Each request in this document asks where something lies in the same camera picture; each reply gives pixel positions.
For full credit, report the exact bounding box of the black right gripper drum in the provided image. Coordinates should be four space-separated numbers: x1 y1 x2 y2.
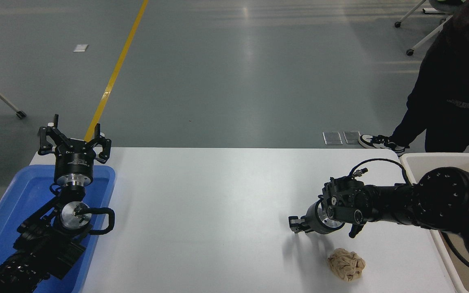
304 199 335 235

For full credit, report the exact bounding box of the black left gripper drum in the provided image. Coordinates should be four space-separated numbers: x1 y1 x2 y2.
54 140 96 179

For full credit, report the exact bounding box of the blue plastic tray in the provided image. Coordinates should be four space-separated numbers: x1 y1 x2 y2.
0 164 116 293

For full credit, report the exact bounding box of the silver floor plate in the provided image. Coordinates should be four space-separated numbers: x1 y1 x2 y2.
343 130 362 145
322 131 343 146

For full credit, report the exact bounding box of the person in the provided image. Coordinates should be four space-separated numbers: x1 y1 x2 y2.
358 0 469 157

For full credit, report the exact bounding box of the white wheeled chair base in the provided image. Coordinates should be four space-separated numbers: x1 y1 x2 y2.
394 0 456 57

